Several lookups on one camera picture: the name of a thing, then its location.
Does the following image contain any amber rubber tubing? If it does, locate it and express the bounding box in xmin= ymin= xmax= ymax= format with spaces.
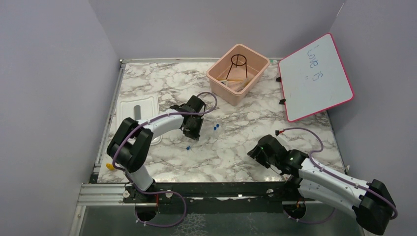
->
xmin=218 ymin=78 xmax=252 ymax=92

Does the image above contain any black wire tripod ring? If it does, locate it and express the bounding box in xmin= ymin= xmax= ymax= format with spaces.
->
xmin=225 ymin=53 xmax=249 ymax=81

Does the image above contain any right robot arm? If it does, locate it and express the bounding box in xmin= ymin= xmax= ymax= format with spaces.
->
xmin=248 ymin=135 xmax=395 ymax=235

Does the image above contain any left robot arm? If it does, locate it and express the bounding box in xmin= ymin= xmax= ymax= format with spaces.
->
xmin=106 ymin=95 xmax=206 ymax=202

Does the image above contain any white plastic lid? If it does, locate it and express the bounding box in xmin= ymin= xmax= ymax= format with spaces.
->
xmin=112 ymin=93 xmax=160 ymax=133

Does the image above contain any pink plastic bin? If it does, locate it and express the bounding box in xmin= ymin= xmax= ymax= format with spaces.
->
xmin=206 ymin=44 xmax=270 ymax=106

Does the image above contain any pink framed whiteboard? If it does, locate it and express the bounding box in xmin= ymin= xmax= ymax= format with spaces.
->
xmin=278 ymin=33 xmax=355 ymax=122

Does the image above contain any small yellow object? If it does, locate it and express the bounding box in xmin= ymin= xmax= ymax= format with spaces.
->
xmin=105 ymin=163 xmax=115 ymax=171

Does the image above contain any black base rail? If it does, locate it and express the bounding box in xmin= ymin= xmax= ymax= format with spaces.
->
xmin=78 ymin=180 xmax=317 ymax=216

